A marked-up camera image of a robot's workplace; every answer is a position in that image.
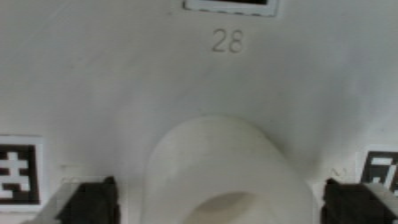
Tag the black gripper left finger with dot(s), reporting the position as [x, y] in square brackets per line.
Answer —
[92, 206]

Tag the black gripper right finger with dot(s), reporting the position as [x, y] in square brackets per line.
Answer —
[360, 203]

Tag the white round table top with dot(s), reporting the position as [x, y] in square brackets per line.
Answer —
[118, 66]

